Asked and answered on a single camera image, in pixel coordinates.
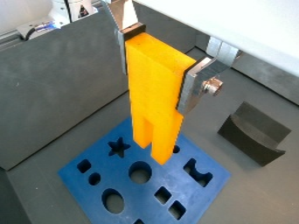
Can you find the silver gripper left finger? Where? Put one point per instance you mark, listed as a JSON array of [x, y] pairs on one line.
[[122, 13]]

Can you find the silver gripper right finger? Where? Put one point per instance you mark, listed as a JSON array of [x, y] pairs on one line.
[[201, 78]]

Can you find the orange double-square peg block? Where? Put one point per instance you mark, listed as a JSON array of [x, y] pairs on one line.
[[155, 68]]

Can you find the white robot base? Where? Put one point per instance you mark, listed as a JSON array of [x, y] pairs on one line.
[[67, 11]]

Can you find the dark grey curved foam block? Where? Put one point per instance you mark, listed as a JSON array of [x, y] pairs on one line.
[[255, 133]]

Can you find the blue shape-sorting board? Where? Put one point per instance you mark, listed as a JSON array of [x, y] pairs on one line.
[[123, 188]]

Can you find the aluminium rail with cable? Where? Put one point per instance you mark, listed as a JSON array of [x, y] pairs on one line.
[[31, 29]]

